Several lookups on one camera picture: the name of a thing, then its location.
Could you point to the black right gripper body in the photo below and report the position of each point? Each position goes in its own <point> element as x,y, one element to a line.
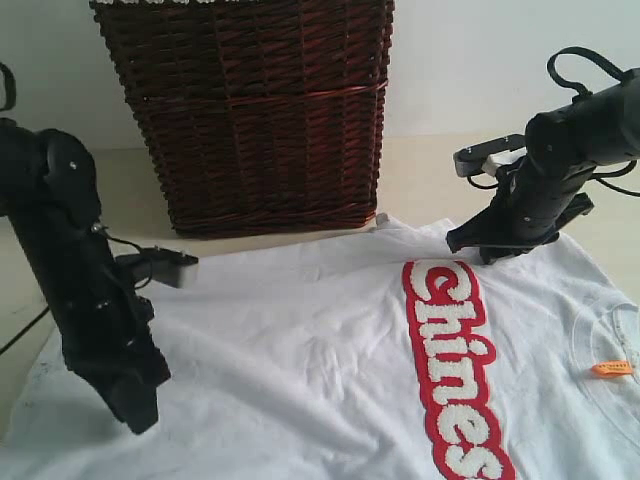
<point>528,206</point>

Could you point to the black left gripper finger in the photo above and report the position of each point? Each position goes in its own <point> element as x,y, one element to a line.
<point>131,398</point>

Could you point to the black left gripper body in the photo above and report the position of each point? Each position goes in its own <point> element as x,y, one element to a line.
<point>103,323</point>

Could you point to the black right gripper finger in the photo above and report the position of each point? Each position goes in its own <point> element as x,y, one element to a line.
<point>479,231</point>
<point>493,251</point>

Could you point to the white t-shirt red lettering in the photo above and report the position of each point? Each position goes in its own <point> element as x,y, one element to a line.
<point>370,356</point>

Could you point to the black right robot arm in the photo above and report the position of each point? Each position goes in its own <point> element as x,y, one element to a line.
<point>600,129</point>

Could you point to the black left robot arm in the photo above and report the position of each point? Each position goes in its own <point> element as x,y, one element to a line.
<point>49,193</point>

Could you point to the dark red wicker basket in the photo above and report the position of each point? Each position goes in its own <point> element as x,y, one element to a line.
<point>262,117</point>

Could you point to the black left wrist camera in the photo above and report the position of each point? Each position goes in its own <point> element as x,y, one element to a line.
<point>172,268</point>

